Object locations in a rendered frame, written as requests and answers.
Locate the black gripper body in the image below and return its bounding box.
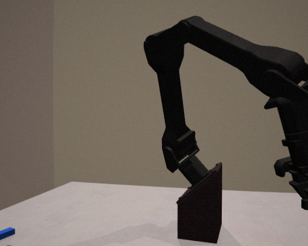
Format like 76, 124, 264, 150
274, 131, 308, 183

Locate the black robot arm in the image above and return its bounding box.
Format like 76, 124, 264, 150
144, 15, 308, 189

